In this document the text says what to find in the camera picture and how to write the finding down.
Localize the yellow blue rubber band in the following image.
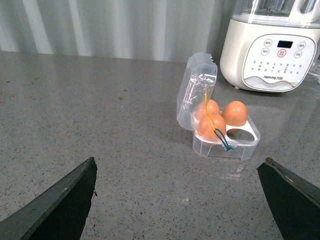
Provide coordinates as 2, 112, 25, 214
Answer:
203, 84, 234, 152

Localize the brown egg back right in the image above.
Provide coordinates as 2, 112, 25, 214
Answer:
221, 101, 248, 127

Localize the brown egg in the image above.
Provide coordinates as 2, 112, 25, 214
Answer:
194, 99, 220, 121
221, 101, 248, 127
197, 113, 226, 140

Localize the white Joyoung blender appliance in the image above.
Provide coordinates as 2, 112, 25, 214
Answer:
220, 0, 320, 93

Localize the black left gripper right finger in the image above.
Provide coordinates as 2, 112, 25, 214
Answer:
257, 157, 320, 240

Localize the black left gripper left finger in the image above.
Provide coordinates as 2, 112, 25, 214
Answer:
0, 157, 97, 240

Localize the clear plastic egg box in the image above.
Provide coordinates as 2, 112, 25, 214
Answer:
176, 52, 261, 160

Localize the brown egg back left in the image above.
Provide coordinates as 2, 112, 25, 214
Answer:
194, 99, 220, 121

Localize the brown egg front left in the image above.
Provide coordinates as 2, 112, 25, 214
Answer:
197, 113, 226, 140

